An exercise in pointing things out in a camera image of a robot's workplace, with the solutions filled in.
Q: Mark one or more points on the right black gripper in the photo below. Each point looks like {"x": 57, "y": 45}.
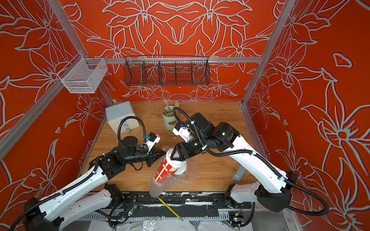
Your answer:
{"x": 181, "y": 146}

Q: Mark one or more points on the black wire basket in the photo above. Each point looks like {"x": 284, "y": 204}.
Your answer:
{"x": 167, "y": 71}

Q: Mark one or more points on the yellow pencil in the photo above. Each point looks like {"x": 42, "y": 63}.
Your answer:
{"x": 170, "y": 209}

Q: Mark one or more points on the clear plastic hanging bin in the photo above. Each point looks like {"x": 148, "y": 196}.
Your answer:
{"x": 83, "y": 78}

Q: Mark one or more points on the cream milk tea cup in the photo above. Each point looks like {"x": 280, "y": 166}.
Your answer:
{"x": 182, "y": 169}

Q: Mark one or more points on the green chopstick holder cup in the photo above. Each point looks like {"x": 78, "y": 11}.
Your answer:
{"x": 169, "y": 122}

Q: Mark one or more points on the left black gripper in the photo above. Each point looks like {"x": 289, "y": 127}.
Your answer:
{"x": 152, "y": 155}

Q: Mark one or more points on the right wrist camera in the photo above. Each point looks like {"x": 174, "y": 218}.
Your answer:
{"x": 183, "y": 132}

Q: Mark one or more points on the white drawer box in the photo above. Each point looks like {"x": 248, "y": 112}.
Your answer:
{"x": 116, "y": 113}

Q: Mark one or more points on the clear plastic carrier bag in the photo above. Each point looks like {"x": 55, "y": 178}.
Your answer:
{"x": 189, "y": 177}

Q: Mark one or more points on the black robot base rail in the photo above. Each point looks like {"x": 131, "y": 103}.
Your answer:
{"x": 216, "y": 200}

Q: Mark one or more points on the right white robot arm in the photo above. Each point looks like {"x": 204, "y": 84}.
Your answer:
{"x": 273, "y": 187}

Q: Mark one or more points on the red milk tea cup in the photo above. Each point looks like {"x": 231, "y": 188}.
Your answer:
{"x": 167, "y": 167}

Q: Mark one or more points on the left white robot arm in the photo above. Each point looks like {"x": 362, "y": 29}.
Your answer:
{"x": 91, "y": 191}

